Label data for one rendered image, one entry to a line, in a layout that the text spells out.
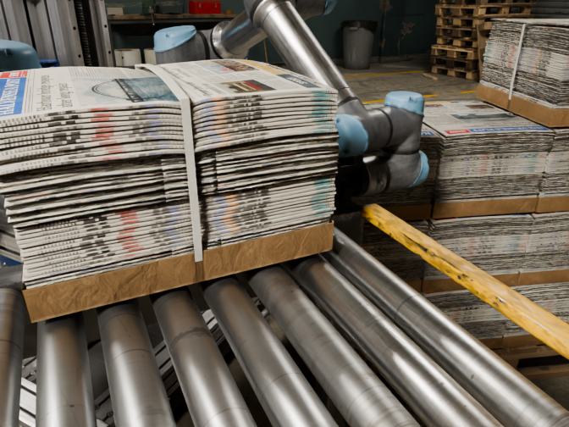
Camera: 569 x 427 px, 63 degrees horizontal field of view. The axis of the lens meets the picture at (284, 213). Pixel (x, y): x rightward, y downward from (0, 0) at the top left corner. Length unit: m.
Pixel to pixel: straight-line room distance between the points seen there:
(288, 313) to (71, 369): 0.23
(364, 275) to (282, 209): 0.14
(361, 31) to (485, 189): 7.00
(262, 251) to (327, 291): 0.10
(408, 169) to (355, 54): 7.33
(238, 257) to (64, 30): 0.80
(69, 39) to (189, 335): 0.87
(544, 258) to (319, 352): 1.08
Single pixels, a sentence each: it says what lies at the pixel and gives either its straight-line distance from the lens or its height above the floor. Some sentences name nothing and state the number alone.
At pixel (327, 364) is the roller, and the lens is 0.49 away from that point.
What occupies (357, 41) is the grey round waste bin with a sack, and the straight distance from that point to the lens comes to 8.20.
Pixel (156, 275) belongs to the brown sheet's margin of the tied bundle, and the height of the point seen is 0.83.
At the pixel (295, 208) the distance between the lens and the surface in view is 0.60.
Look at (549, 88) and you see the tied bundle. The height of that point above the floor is 0.92.
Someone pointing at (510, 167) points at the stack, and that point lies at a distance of 1.31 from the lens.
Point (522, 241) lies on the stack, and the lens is 1.42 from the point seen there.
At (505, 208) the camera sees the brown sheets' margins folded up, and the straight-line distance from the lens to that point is 1.35.
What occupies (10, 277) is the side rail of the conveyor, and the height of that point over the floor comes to 0.80.
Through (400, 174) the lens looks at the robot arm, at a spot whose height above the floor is 0.81.
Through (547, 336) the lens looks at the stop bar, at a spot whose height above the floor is 0.81.
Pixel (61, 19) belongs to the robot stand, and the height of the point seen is 1.08.
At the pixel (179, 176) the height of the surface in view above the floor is 0.95.
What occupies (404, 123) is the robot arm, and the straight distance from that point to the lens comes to 0.90.
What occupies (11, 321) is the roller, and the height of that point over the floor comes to 0.79.
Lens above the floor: 1.13
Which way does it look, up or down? 25 degrees down
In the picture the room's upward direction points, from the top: straight up
